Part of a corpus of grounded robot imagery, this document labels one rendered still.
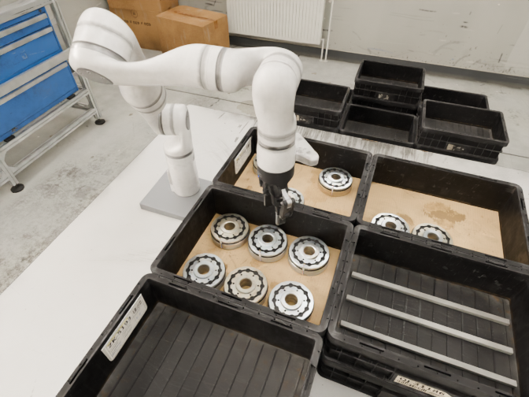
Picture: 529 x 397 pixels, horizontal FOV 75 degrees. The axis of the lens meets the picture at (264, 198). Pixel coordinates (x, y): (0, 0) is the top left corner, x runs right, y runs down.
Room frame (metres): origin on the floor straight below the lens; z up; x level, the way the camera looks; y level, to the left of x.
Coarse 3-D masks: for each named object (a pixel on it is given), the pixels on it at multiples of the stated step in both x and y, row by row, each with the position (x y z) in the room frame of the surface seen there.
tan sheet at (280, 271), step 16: (208, 240) 0.58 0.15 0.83; (288, 240) 0.58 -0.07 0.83; (192, 256) 0.53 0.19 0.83; (224, 256) 0.53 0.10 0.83; (240, 256) 0.53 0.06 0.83; (336, 256) 0.53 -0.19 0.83; (272, 272) 0.48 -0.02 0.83; (288, 272) 0.48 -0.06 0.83; (272, 288) 0.43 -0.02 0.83; (320, 288) 0.43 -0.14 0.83; (288, 304) 0.39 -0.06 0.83; (320, 304) 0.39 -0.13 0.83; (320, 320) 0.35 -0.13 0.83
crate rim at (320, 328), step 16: (208, 192) 0.66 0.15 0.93; (224, 192) 0.67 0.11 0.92; (240, 192) 0.66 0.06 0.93; (192, 208) 0.60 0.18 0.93; (352, 224) 0.55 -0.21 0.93; (160, 256) 0.46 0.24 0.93; (160, 272) 0.41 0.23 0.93; (336, 272) 0.41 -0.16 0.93; (208, 288) 0.37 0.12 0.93; (336, 288) 0.37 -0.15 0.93; (240, 304) 0.34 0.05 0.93; (256, 304) 0.34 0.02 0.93; (288, 320) 0.31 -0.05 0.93
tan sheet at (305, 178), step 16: (240, 176) 0.84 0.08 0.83; (256, 176) 0.84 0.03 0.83; (304, 176) 0.84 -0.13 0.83; (352, 176) 0.84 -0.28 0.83; (304, 192) 0.76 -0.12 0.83; (320, 192) 0.76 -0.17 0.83; (352, 192) 0.76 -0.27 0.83; (320, 208) 0.70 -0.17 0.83; (336, 208) 0.70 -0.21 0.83; (352, 208) 0.70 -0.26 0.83
